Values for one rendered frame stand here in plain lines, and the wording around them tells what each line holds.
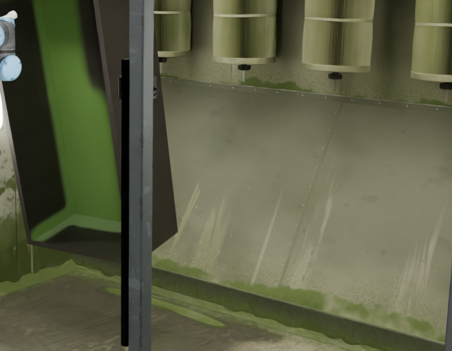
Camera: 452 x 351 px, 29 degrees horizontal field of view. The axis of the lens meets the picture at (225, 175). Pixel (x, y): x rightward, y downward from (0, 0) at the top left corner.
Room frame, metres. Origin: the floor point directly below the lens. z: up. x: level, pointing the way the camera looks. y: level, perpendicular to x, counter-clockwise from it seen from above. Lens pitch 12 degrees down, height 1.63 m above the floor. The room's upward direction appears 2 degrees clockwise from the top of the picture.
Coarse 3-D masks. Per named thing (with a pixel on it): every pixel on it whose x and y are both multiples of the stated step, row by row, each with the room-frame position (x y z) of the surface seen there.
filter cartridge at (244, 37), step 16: (224, 0) 4.45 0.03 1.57; (240, 0) 4.43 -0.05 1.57; (256, 0) 4.42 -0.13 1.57; (272, 0) 4.49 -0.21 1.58; (224, 16) 4.45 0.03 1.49; (240, 16) 4.42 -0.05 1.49; (256, 16) 4.43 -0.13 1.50; (272, 16) 4.50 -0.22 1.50; (224, 32) 4.45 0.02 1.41; (240, 32) 4.44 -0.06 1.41; (256, 32) 4.44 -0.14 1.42; (272, 32) 4.50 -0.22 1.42; (224, 48) 4.46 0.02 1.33; (240, 48) 4.45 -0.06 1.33; (256, 48) 4.43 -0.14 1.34; (272, 48) 4.50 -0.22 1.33
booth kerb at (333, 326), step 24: (96, 264) 4.68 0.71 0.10; (120, 264) 4.57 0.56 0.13; (168, 288) 4.38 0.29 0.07; (192, 288) 4.28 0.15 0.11; (216, 288) 4.20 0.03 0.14; (264, 312) 4.03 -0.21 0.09; (288, 312) 3.95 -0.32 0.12; (312, 312) 3.88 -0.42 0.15; (336, 336) 3.80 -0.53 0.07; (360, 336) 3.73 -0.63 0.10; (384, 336) 3.66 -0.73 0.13; (408, 336) 3.60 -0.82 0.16
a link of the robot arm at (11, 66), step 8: (0, 56) 3.04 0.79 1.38; (8, 56) 3.04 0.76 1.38; (16, 56) 3.07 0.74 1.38; (0, 64) 3.03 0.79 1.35; (8, 64) 3.04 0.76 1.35; (16, 64) 3.07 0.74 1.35; (0, 72) 3.03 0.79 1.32; (8, 72) 3.04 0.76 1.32; (16, 72) 3.07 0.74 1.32; (8, 80) 3.05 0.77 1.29
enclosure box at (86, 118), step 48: (0, 0) 3.74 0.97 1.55; (48, 0) 3.95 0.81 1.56; (96, 0) 3.36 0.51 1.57; (48, 48) 4.00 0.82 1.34; (96, 48) 3.87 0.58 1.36; (0, 96) 3.73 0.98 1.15; (48, 96) 3.99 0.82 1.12; (96, 96) 3.92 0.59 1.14; (48, 144) 3.99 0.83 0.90; (96, 144) 3.99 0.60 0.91; (48, 192) 3.98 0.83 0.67; (96, 192) 4.05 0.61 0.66; (48, 240) 3.87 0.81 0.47; (96, 240) 3.83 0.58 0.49
